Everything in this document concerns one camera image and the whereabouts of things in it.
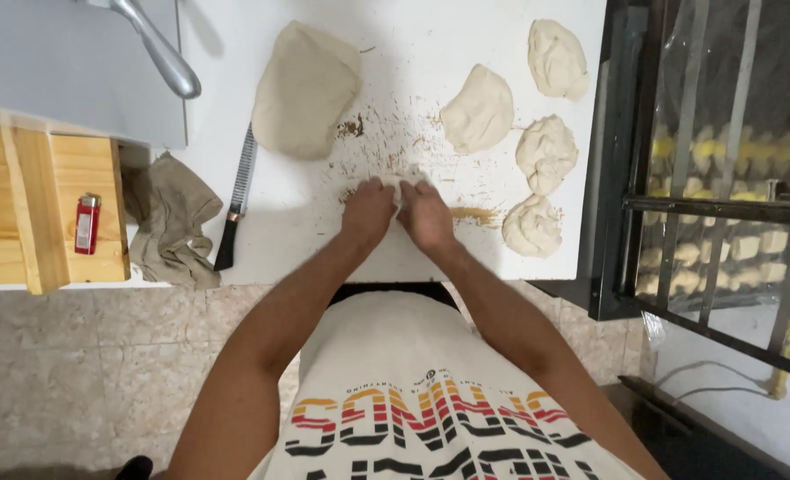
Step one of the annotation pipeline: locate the lumpy dough ball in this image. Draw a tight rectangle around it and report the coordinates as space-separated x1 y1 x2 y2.
502 194 564 259
515 114 580 197
527 19 591 102

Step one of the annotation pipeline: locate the person's right hand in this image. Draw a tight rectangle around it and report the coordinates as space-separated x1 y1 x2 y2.
397 179 457 257

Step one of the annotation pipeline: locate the smooth dough ball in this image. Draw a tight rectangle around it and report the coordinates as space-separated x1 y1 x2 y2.
439 64 516 156

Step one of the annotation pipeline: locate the black handled serrated knife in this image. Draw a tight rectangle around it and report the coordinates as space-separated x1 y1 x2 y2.
213 123 259 272

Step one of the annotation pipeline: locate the white cable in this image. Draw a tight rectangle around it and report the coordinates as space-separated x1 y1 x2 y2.
654 360 779 406

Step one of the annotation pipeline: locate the white printed shirt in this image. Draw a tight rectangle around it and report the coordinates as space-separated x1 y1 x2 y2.
248 291 646 480

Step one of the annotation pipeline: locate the small dough piece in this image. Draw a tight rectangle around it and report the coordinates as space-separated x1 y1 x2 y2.
382 164 429 213

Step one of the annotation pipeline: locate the large dough mass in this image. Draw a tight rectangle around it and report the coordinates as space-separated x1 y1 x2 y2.
251 20 363 161

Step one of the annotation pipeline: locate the black metal rack with bread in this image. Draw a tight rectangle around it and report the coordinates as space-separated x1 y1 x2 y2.
531 0 790 388

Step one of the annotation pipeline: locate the beige cloth rag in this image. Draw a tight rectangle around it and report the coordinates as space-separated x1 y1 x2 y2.
122 152 224 291

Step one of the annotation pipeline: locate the person's left hand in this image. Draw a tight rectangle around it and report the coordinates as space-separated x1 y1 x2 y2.
339 176 398 253

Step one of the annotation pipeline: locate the wooden board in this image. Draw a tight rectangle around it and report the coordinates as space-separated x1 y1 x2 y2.
0 120 132 296

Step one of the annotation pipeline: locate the red lighter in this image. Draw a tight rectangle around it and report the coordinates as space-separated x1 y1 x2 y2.
74 192 102 256

